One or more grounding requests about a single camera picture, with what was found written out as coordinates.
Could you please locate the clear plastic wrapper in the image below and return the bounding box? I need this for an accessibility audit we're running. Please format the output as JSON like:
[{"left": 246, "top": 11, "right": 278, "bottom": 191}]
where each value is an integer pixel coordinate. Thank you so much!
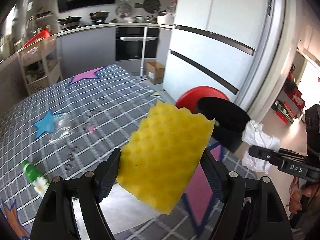
[{"left": 48, "top": 113, "right": 73, "bottom": 145}]

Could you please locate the cream plastic storage trolley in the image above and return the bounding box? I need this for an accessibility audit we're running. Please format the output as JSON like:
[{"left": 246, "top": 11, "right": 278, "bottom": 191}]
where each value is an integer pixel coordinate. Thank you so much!
[{"left": 17, "top": 35, "right": 63, "bottom": 95}]

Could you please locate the brown cardboard box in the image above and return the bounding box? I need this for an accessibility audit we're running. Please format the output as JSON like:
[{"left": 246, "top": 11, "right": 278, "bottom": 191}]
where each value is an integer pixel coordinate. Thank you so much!
[{"left": 146, "top": 61, "right": 165, "bottom": 85}]

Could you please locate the white tissue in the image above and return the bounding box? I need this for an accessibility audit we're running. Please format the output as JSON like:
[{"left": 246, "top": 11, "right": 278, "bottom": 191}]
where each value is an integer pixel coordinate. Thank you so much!
[{"left": 241, "top": 120, "right": 280, "bottom": 174}]

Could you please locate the white stick vacuum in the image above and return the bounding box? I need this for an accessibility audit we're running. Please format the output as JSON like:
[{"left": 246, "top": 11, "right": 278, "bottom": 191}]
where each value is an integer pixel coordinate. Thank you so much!
[{"left": 120, "top": 26, "right": 157, "bottom": 81}]

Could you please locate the black trash bin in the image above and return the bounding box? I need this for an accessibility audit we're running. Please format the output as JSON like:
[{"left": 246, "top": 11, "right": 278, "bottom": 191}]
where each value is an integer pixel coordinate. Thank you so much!
[{"left": 196, "top": 96, "right": 250, "bottom": 153}]

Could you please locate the checked grey blue tablecloth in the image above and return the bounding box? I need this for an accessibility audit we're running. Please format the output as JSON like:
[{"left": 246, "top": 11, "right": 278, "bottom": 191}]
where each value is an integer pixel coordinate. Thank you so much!
[{"left": 0, "top": 63, "right": 258, "bottom": 240}]

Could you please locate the dark cooking pot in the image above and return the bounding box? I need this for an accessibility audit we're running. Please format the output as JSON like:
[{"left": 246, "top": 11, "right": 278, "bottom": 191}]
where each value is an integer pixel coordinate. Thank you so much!
[{"left": 89, "top": 10, "right": 109, "bottom": 25}]

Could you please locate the green cap white bottle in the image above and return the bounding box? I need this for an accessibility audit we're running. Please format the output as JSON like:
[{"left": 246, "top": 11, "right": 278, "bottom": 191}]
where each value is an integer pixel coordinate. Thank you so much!
[{"left": 22, "top": 160, "right": 49, "bottom": 198}]

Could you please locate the black wok on stove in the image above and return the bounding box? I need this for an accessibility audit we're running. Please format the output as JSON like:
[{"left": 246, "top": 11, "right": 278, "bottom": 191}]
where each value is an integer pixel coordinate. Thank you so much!
[{"left": 57, "top": 16, "right": 81, "bottom": 31}]

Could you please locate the white refrigerator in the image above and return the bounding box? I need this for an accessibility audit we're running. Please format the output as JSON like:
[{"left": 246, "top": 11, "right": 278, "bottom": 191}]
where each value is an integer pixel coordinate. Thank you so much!
[{"left": 163, "top": 0, "right": 285, "bottom": 111}]

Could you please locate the red plastic basket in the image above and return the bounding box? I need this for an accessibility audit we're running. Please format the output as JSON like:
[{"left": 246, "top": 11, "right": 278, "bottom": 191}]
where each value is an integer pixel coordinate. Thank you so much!
[{"left": 23, "top": 29, "right": 50, "bottom": 48}]

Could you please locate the yellow foam sponge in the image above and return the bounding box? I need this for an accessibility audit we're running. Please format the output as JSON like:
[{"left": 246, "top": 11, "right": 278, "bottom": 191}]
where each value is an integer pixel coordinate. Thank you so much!
[{"left": 117, "top": 100, "right": 215, "bottom": 215}]

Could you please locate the black built-in oven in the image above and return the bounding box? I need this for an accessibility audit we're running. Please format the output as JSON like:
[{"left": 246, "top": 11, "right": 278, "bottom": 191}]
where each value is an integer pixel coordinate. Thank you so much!
[{"left": 116, "top": 27, "right": 160, "bottom": 61}]

